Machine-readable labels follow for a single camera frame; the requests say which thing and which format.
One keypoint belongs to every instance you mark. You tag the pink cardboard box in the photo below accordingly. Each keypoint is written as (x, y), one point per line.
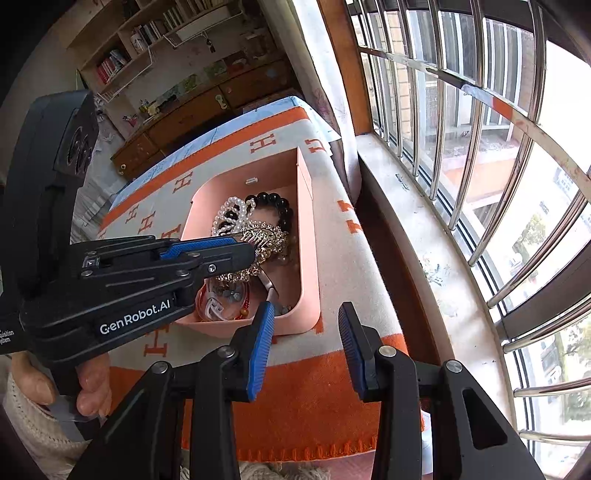
(304, 286)

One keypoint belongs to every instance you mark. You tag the metal window grille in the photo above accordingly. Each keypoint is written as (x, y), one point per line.
(461, 115)

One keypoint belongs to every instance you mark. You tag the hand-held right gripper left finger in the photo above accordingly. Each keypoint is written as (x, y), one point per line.
(261, 355)

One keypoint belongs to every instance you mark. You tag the wooden desk with drawers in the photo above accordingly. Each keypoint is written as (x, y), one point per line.
(184, 120)

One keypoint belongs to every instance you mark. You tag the person's left hand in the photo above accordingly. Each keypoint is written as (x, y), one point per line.
(92, 387)

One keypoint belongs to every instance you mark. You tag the row of books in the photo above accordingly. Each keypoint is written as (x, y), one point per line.
(108, 69)

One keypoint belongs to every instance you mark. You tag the cream curtain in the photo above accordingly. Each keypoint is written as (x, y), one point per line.
(314, 69)

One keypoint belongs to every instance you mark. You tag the blue flower brooch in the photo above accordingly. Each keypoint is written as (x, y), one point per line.
(232, 293)

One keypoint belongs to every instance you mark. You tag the orange and grey patterned blanket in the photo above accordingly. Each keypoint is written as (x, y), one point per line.
(323, 383)

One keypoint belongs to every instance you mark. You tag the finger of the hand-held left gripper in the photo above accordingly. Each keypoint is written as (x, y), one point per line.
(194, 247)
(221, 263)

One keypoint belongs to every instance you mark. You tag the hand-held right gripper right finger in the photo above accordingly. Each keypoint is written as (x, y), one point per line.
(352, 355)

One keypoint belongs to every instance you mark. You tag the wooden bookshelf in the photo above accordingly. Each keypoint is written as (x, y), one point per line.
(138, 55)

